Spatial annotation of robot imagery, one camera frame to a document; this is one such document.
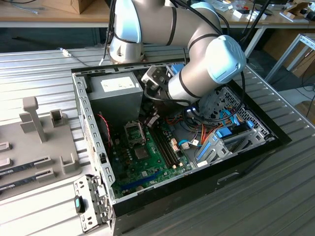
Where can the long wooden desk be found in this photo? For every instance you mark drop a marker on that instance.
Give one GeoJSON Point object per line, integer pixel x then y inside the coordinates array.
{"type": "Point", "coordinates": [278, 20]}

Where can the black RAM slot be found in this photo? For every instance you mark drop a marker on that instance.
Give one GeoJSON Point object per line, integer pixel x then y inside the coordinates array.
{"type": "Point", "coordinates": [161, 147]}
{"type": "Point", "coordinates": [164, 147]}
{"type": "Point", "coordinates": [171, 147]}
{"type": "Point", "coordinates": [167, 147]}

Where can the blue expansion slot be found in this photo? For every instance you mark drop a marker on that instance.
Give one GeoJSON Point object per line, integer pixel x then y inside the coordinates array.
{"type": "Point", "coordinates": [142, 180]}

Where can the blue plastic rail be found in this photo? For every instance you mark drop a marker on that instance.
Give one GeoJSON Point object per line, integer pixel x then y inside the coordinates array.
{"type": "Point", "coordinates": [204, 150]}

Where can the dark RAM stick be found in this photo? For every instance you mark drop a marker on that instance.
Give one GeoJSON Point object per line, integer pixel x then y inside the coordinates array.
{"type": "Point", "coordinates": [18, 183]}
{"type": "Point", "coordinates": [17, 169]}

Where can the small white box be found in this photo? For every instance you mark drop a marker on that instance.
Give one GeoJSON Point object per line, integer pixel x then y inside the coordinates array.
{"type": "Point", "coordinates": [237, 14]}
{"type": "Point", "coordinates": [261, 16]}

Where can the black slanted pole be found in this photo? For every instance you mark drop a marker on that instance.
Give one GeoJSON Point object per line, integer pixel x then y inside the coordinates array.
{"type": "Point", "coordinates": [256, 23]}

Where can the grey parts rack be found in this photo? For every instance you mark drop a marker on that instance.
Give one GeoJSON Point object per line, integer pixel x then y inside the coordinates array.
{"type": "Point", "coordinates": [29, 147]}

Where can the hard disk in blue carrier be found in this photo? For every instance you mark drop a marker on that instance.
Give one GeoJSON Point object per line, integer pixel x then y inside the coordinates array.
{"type": "Point", "coordinates": [224, 134]}

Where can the blue plastic drive latch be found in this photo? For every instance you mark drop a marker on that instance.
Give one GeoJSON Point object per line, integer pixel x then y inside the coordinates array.
{"type": "Point", "coordinates": [177, 68]}

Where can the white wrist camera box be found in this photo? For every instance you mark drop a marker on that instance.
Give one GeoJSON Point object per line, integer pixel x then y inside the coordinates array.
{"type": "Point", "coordinates": [148, 76]}

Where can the green motherboard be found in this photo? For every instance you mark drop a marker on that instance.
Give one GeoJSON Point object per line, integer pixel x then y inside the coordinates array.
{"type": "Point", "coordinates": [147, 169]}

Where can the perforated metal drive cage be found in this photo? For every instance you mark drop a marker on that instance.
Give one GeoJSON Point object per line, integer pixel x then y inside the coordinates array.
{"type": "Point", "coordinates": [246, 115]}

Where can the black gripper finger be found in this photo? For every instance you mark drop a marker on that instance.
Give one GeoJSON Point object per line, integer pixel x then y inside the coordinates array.
{"type": "Point", "coordinates": [151, 122]}
{"type": "Point", "coordinates": [153, 110]}

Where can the grey metal disk bay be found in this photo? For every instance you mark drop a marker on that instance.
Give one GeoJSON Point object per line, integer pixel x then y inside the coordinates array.
{"type": "Point", "coordinates": [216, 153]}

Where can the open brown cardboard box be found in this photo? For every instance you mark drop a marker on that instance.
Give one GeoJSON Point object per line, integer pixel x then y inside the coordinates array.
{"type": "Point", "coordinates": [292, 8]}

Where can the aluminium profile frame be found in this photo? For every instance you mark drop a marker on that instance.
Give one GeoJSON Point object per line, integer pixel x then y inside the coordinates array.
{"type": "Point", "coordinates": [283, 57]}

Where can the CPU socket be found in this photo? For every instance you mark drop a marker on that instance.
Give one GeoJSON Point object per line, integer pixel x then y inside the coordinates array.
{"type": "Point", "coordinates": [137, 143]}

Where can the black teal bracket latch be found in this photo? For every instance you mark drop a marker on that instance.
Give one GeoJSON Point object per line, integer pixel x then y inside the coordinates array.
{"type": "Point", "coordinates": [78, 204]}

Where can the grey power supply unit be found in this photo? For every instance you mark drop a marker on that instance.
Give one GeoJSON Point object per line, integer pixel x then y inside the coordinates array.
{"type": "Point", "coordinates": [115, 103]}

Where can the small square CPU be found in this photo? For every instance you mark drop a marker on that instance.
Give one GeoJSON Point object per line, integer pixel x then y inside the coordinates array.
{"type": "Point", "coordinates": [142, 153]}

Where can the metal expansion card bracket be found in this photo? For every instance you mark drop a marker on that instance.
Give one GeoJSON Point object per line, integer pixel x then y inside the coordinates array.
{"type": "Point", "coordinates": [85, 183]}

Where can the brown cardboard sheet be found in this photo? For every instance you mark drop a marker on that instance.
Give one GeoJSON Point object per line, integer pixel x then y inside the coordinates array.
{"type": "Point", "coordinates": [278, 41]}

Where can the grey metal optical drive cage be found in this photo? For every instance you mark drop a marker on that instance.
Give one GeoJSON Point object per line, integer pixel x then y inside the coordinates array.
{"type": "Point", "coordinates": [206, 105]}

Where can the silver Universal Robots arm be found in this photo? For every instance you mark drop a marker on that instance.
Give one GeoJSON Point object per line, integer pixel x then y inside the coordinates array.
{"type": "Point", "coordinates": [197, 73]}

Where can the black open PC case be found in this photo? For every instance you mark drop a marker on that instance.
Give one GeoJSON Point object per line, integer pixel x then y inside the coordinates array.
{"type": "Point", "coordinates": [172, 204]}

